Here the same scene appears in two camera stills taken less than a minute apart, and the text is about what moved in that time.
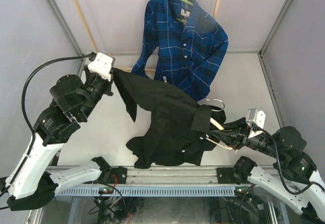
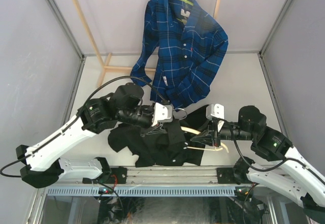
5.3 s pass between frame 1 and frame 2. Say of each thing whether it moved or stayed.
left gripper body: moved
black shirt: moved
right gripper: moved
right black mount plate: stayed
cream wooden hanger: moved
